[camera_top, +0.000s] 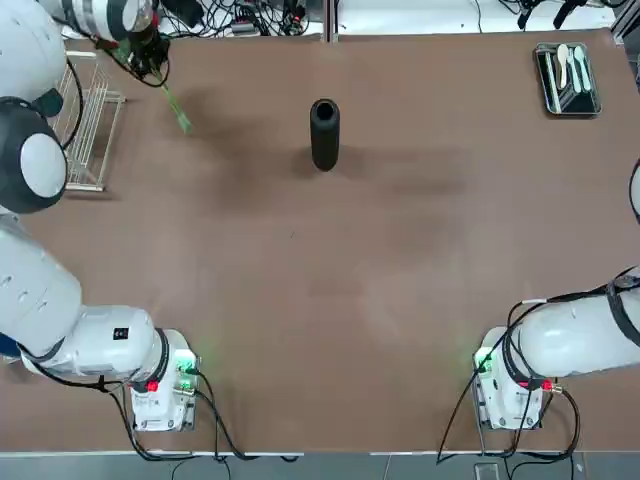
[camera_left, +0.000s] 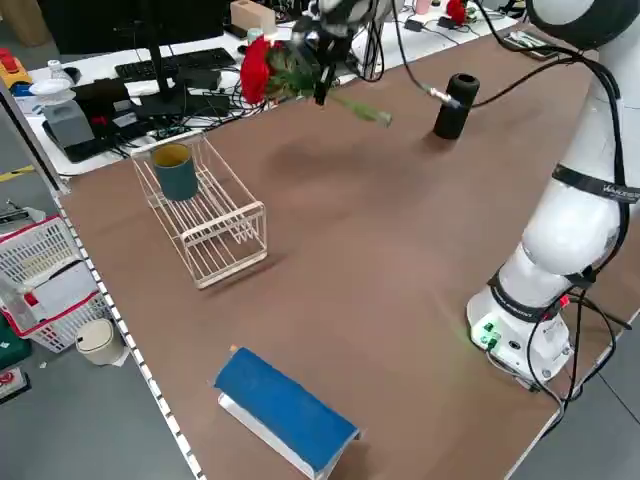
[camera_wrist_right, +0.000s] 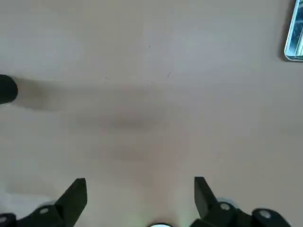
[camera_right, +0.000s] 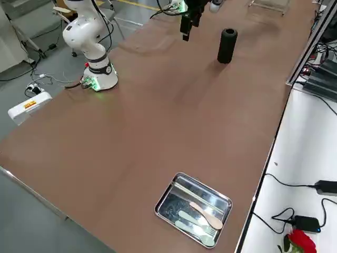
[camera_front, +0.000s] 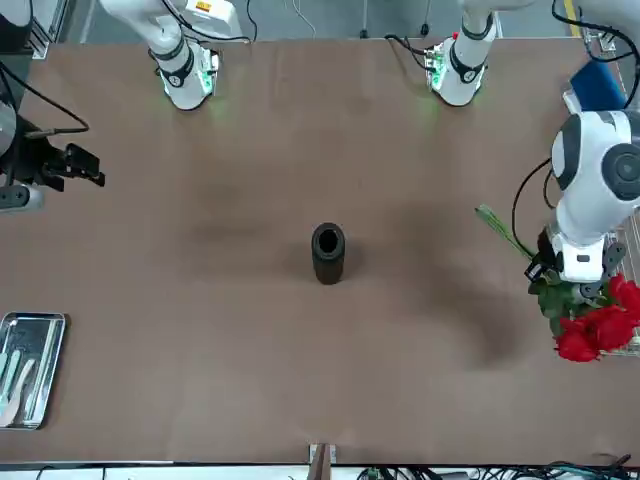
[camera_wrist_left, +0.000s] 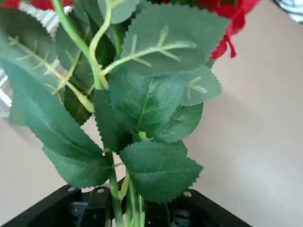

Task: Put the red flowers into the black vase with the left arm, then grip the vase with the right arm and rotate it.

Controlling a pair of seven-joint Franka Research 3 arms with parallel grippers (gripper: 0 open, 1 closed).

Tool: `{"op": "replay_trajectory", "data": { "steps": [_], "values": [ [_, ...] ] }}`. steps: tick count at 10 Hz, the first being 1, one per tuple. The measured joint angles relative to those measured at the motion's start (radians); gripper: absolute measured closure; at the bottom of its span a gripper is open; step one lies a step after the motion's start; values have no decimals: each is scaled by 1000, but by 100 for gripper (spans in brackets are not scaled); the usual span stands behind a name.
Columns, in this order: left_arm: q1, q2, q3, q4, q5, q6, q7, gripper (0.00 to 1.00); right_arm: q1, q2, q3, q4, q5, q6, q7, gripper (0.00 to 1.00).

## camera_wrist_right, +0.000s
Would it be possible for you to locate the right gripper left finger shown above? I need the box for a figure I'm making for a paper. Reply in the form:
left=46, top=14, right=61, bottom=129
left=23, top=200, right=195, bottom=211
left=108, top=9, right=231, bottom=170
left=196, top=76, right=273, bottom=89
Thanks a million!
left=0, top=178, right=88, bottom=227

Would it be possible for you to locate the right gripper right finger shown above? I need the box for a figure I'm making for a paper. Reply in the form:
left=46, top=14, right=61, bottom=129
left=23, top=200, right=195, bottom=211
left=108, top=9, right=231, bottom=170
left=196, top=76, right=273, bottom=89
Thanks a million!
left=189, top=176, right=293, bottom=227

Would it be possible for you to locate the black ribbed vase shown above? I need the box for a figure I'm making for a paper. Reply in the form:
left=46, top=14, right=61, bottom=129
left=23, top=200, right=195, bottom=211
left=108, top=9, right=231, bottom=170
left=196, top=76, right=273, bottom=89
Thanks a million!
left=0, top=74, right=19, bottom=105

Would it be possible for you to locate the metal utensil tray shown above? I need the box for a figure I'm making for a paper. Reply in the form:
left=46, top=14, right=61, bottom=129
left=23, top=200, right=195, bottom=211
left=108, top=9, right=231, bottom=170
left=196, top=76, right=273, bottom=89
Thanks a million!
left=284, top=0, right=303, bottom=62

